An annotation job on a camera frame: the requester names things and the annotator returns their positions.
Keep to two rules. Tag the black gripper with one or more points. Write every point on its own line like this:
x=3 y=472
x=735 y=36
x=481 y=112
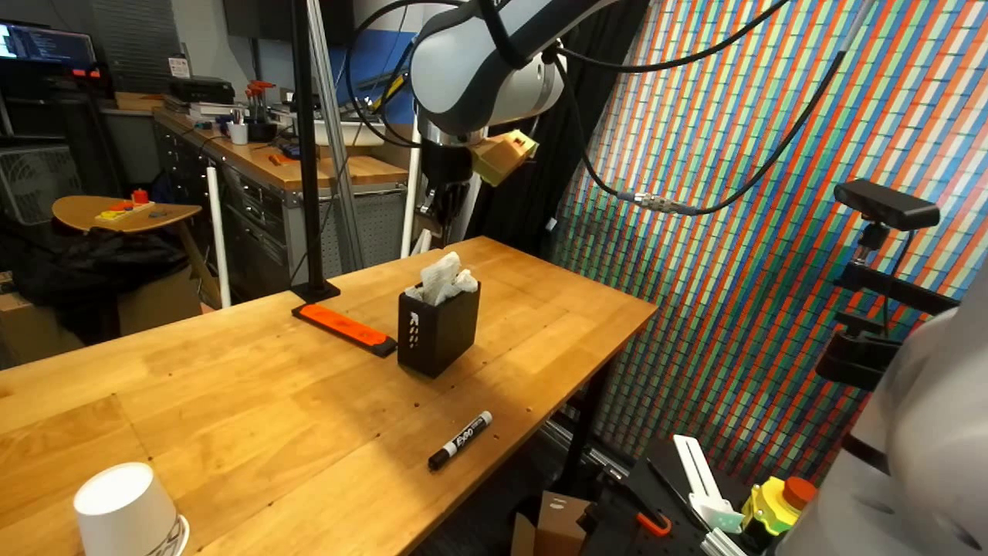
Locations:
x=448 y=170

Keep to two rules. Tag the white towel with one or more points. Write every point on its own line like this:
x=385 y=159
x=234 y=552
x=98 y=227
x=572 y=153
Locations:
x=444 y=280

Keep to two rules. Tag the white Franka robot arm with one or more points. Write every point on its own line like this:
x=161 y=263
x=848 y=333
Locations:
x=463 y=71

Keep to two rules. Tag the black perforated basket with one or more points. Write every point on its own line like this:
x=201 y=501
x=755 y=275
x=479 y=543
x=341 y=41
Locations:
x=436 y=336

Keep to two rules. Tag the white tray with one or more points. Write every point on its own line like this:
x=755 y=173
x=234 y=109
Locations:
x=357 y=131

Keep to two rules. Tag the black vertical pole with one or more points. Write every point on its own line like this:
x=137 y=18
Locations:
x=306 y=144

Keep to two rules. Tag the orange flat clamp base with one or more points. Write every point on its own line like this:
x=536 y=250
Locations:
x=344 y=329

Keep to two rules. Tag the wooden workbench with drawers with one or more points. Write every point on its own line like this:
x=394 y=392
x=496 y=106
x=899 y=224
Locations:
x=258 y=195

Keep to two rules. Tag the red topped tool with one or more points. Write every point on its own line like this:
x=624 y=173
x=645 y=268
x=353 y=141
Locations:
x=260 y=98

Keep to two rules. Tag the small white bottle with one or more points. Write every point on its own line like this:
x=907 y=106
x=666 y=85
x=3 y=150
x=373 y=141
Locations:
x=239 y=128

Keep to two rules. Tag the black marker with white label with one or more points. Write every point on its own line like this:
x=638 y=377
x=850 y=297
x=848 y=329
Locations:
x=462 y=439

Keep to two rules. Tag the black table leg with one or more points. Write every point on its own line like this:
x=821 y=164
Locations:
x=587 y=421

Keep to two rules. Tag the colourful striped backdrop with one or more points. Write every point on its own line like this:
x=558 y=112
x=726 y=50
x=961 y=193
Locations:
x=741 y=257

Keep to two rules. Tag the orange yellow blocks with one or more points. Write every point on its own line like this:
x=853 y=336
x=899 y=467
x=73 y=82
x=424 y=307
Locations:
x=123 y=207

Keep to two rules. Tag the round wooden stool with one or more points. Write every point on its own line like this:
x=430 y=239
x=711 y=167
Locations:
x=123 y=218

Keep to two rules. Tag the brown cardboard box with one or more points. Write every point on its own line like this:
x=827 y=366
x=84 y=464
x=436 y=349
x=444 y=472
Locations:
x=550 y=526

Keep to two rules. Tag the lit computer monitor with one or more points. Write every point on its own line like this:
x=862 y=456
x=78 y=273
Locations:
x=46 y=46

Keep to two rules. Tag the yellow emergency stop button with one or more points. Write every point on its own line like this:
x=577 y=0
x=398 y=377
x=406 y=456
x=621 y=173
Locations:
x=774 y=506

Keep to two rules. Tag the white paper cup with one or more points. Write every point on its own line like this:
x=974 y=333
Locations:
x=128 y=514

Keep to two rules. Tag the tan wrist camera box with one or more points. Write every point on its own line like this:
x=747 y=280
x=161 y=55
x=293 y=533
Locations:
x=506 y=155

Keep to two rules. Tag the white diagonal frame beam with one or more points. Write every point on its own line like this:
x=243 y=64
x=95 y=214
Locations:
x=335 y=134

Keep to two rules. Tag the white metal frame post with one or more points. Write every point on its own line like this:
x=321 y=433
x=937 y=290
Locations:
x=217 y=237

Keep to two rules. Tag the white plastic bracket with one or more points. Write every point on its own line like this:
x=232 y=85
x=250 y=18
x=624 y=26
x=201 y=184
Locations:
x=703 y=479

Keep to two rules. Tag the black depth camera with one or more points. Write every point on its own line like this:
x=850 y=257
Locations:
x=884 y=203

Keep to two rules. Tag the black camera stand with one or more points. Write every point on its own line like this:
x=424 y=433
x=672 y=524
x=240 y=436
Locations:
x=874 y=311

